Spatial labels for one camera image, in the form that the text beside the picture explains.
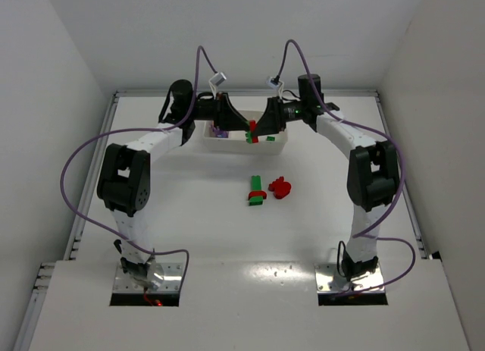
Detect purple flower lego brick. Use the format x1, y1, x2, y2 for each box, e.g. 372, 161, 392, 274
215, 129, 229, 139

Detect green red lego bricks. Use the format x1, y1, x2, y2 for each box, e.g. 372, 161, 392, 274
245, 120, 258, 144

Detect red rounded lego brick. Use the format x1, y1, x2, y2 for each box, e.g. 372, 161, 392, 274
268, 177, 292, 199

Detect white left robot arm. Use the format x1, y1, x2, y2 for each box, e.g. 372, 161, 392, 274
97, 72, 250, 281

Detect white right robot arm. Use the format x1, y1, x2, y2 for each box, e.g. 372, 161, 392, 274
246, 74, 399, 280

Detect white compartment tray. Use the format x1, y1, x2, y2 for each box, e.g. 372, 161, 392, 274
202, 121, 288, 155

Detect green number lego brick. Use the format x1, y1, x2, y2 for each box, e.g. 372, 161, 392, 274
251, 175, 262, 192

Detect red green rounded lego stack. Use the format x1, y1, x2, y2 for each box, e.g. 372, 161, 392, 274
248, 190, 267, 206

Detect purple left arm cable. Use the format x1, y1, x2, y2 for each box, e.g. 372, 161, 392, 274
59, 45, 227, 284

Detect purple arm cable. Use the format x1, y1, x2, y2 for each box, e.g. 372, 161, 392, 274
274, 39, 417, 297
59, 45, 227, 284

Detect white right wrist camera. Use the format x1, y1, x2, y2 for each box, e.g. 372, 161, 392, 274
266, 75, 284, 99

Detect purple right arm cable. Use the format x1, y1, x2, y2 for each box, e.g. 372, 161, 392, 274
274, 39, 417, 297

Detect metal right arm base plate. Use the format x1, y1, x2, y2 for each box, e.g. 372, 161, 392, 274
314, 263, 385, 294

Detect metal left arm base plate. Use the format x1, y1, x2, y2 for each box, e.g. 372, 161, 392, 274
112, 262, 184, 294

